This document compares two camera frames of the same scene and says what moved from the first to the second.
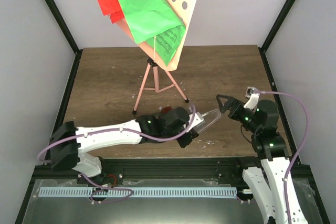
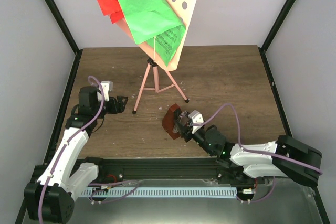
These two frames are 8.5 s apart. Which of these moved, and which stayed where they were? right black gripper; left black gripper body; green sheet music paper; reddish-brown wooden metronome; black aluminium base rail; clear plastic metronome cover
Moved: right black gripper; left black gripper body; clear plastic metronome cover; reddish-brown wooden metronome
Stayed: green sheet music paper; black aluminium base rail
